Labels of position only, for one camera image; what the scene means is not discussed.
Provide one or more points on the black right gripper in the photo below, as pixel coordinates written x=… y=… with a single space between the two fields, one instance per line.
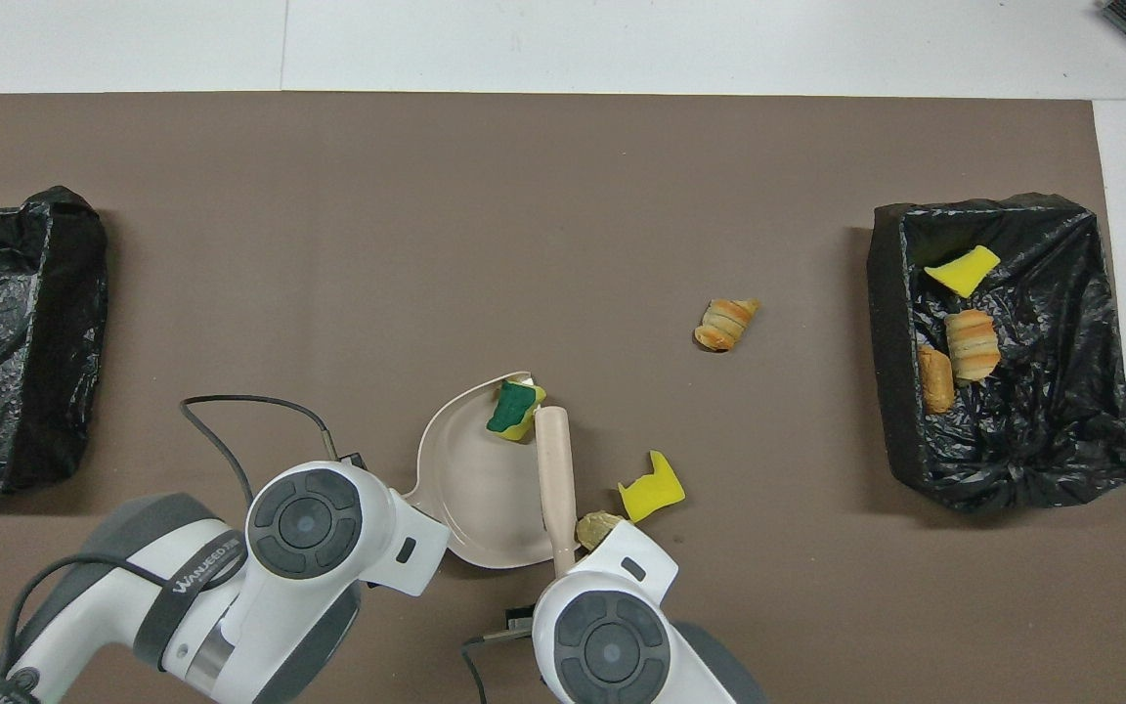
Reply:
x=521 y=623

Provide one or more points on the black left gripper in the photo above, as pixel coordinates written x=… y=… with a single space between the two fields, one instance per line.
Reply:
x=355 y=462

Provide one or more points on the pale crumbly bread piece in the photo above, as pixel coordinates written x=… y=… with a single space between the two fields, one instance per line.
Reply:
x=594 y=531

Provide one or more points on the beige plastic dustpan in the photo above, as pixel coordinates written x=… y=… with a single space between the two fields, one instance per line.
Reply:
x=485 y=489

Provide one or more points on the beige hand brush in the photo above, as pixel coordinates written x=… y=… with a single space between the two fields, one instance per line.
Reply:
x=555 y=469

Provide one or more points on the green and yellow sponge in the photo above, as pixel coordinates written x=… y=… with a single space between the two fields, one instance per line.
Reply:
x=509 y=411

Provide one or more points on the yellow sponge piece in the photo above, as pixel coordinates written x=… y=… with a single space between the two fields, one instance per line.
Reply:
x=962 y=274
x=651 y=494

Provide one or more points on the striped croissant piece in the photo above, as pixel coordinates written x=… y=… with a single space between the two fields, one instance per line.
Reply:
x=724 y=323
x=972 y=344

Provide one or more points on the brown bread roll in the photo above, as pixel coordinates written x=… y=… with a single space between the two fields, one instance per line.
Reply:
x=935 y=381

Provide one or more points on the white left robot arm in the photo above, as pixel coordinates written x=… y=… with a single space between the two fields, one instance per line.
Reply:
x=192 y=626

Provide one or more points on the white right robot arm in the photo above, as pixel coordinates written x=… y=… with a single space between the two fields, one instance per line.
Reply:
x=612 y=645

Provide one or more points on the brown table mat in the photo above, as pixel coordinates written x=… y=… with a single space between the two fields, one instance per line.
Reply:
x=563 y=147

